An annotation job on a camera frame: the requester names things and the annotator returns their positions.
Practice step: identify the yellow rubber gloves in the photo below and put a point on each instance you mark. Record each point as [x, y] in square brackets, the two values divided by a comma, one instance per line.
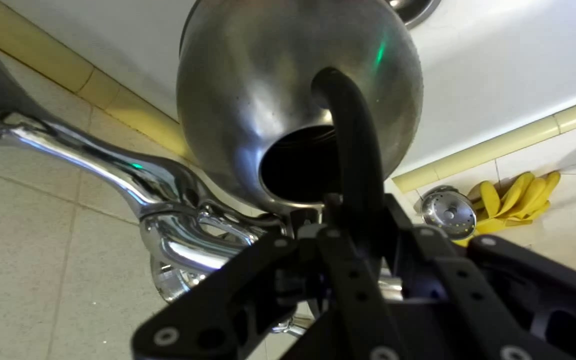
[514, 203]

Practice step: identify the stainless steel kettle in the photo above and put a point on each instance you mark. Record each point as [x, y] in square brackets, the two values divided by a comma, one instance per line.
[250, 114]

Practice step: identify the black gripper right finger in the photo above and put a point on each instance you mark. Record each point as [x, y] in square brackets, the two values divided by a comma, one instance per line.
[487, 301]

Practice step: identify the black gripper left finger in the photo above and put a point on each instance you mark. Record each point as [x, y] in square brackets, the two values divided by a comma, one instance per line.
[234, 309]

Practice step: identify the white kitchen sink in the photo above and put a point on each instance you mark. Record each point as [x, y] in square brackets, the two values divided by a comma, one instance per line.
[488, 65]

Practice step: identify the sink drain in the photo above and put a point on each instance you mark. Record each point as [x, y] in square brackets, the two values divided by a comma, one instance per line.
[412, 12]

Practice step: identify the chrome tap faucet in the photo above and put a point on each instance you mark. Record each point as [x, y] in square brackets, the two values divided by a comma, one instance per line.
[182, 223]

